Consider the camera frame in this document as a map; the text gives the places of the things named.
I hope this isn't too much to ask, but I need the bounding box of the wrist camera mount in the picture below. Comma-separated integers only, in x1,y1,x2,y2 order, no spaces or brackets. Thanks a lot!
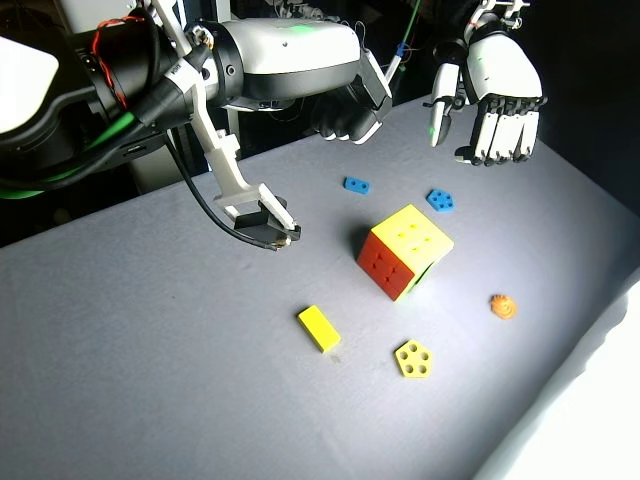
149,0,304,251

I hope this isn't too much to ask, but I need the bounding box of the small orange ridged toy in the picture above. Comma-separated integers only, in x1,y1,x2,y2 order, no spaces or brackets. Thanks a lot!
488,293,520,321

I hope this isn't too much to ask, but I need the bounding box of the red twisted wire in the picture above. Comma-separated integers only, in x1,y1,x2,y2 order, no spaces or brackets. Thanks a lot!
91,16,147,109

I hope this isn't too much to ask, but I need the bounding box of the thin green and white cable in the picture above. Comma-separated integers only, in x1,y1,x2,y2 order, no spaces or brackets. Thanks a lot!
382,0,422,84

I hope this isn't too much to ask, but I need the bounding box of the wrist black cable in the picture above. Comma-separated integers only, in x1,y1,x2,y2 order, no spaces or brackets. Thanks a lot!
162,130,284,252

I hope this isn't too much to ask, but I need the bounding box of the yellow rectangular block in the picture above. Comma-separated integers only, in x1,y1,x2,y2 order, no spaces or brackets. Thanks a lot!
296,304,343,354

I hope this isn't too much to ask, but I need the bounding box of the arm green cable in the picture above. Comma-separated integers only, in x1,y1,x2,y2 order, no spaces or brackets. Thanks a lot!
0,110,140,200

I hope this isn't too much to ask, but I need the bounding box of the grey table cloth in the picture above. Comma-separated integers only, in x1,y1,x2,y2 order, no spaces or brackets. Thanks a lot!
0,93,640,480

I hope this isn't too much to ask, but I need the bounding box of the blue pentagon block with holes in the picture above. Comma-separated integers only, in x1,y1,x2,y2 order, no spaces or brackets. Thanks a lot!
425,188,457,214

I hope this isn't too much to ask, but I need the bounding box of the yellow pentagon block with holes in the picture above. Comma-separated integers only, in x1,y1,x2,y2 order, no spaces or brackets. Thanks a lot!
393,338,433,380

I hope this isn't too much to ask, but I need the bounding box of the Rubik's cube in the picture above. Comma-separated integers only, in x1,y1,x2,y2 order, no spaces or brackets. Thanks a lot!
355,203,456,303

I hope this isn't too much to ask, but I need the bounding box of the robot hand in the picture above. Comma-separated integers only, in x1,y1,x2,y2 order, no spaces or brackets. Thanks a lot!
242,19,394,146
423,16,549,168

